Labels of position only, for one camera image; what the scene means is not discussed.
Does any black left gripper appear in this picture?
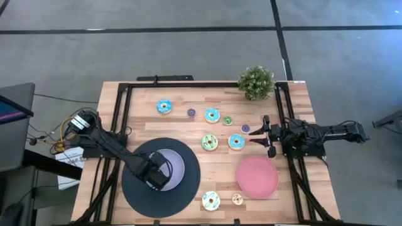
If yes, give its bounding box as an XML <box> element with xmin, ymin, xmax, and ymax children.
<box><xmin>135</xmin><ymin>151</ymin><xmax>173</xmax><ymax>191</ymax></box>

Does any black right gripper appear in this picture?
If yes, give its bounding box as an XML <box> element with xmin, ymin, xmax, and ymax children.
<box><xmin>249</xmin><ymin>114</ymin><xmax>285</xmax><ymax>159</ymax></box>

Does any large blue frosted donut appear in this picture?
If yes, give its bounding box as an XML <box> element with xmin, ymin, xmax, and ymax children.
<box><xmin>156</xmin><ymin>99</ymin><xmax>173</xmax><ymax>116</ymax></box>
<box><xmin>227</xmin><ymin>133</ymin><xmax>246</xmax><ymax>151</ymax></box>
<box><xmin>204</xmin><ymin>107</ymin><xmax>221</xmax><ymax>124</ymax></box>

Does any pink round plate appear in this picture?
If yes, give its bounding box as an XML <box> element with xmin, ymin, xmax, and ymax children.
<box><xmin>236</xmin><ymin>156</ymin><xmax>280</xmax><ymax>200</ymax></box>

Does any large green chocolate-drizzled donut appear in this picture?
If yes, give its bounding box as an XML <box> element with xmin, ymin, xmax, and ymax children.
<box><xmin>201</xmin><ymin>134</ymin><xmax>219</xmax><ymax>152</ymax></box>

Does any large white blue-drizzled donut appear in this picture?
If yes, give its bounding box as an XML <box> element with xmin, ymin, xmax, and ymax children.
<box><xmin>202</xmin><ymin>191</ymin><xmax>221</xmax><ymax>212</ymax></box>

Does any lavender round plate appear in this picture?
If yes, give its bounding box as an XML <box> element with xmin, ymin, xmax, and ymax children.
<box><xmin>155</xmin><ymin>149</ymin><xmax>185</xmax><ymax>191</ymax></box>

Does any dark round woven placemat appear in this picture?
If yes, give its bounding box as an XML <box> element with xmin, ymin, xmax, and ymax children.
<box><xmin>121</xmin><ymin>137</ymin><xmax>201</xmax><ymax>218</ymax></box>

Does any small potted green plant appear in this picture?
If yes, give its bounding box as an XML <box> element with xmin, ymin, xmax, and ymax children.
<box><xmin>237</xmin><ymin>65</ymin><xmax>276</xmax><ymax>101</ymax></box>

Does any white cardboard box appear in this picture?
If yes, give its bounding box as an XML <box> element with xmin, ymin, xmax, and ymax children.
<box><xmin>55</xmin><ymin>146</ymin><xmax>86</xmax><ymax>191</ymax></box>

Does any black desk edge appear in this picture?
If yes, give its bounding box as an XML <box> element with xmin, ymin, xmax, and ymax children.
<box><xmin>23</xmin><ymin>149</ymin><xmax>83</xmax><ymax>181</ymax></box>

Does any grey monitor cart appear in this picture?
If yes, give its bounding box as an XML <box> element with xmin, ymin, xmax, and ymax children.
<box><xmin>0</xmin><ymin>82</ymin><xmax>36</xmax><ymax>173</ymax></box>

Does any dark tilted display screen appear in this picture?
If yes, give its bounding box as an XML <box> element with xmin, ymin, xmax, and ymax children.
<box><xmin>0</xmin><ymin>95</ymin><xmax>35</xmax><ymax>126</ymax></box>

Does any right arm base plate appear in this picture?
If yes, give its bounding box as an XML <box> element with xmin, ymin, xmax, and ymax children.
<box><xmin>280</xmin><ymin>133</ymin><xmax>327</xmax><ymax>159</ymax></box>

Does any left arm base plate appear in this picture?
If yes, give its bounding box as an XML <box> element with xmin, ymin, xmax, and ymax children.
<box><xmin>82</xmin><ymin>134</ymin><xmax>128</xmax><ymax>159</ymax></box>

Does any black metal table frame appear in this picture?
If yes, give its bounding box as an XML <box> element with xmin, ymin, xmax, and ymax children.
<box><xmin>73</xmin><ymin>82</ymin><xmax>340</xmax><ymax>226</ymax></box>

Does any black bar-shaped camera mount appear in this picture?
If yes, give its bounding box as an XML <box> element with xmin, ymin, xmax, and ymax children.
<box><xmin>136</xmin><ymin>74</ymin><xmax>195</xmax><ymax>82</ymax></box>

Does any yellow cable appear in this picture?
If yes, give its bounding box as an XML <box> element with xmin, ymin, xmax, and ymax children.
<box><xmin>50</xmin><ymin>116</ymin><xmax>78</xmax><ymax>153</ymax></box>

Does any black floor cable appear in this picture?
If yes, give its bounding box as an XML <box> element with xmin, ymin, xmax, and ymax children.
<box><xmin>33</xmin><ymin>93</ymin><xmax>99</xmax><ymax>104</ymax></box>

